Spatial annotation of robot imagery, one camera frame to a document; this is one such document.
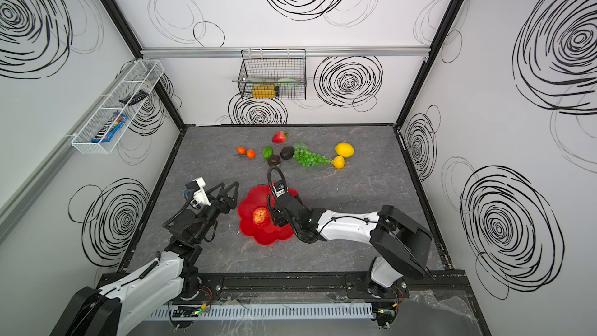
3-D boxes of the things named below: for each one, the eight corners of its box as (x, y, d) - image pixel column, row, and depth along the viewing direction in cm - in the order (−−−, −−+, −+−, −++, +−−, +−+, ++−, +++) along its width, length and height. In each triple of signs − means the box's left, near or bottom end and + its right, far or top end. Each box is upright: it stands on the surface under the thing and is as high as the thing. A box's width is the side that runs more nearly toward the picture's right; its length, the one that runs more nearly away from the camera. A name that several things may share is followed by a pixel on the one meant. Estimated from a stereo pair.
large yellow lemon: (336, 158, 109) (337, 153, 106) (335, 147, 113) (336, 142, 110) (353, 158, 109) (355, 153, 106) (351, 147, 113) (353, 142, 110)
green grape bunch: (287, 157, 109) (286, 151, 106) (298, 145, 114) (298, 139, 110) (320, 176, 103) (320, 170, 99) (330, 162, 107) (331, 156, 104)
